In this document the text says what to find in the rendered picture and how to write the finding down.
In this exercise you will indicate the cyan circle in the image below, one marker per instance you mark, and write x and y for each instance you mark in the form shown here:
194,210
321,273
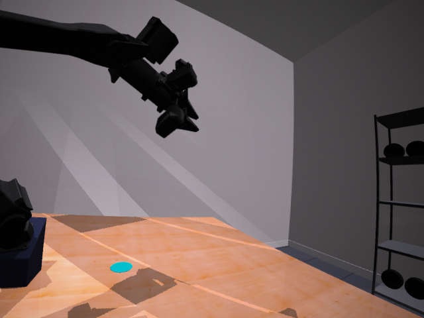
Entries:
121,267

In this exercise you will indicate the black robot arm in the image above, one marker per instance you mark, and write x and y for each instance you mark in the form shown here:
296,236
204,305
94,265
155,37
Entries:
99,44

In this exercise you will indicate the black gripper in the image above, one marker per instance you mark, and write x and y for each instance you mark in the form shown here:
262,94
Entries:
178,112

